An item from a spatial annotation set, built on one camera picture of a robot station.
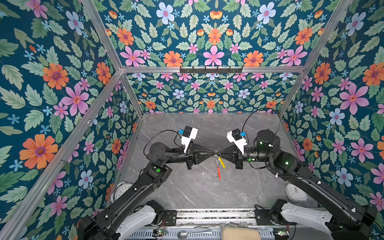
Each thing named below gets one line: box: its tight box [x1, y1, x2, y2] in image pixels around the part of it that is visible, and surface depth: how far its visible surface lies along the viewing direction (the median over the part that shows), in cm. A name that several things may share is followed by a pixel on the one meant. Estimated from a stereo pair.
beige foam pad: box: [221, 227, 262, 240], surface depth 67 cm
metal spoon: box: [178, 229, 213, 240], surface depth 71 cm
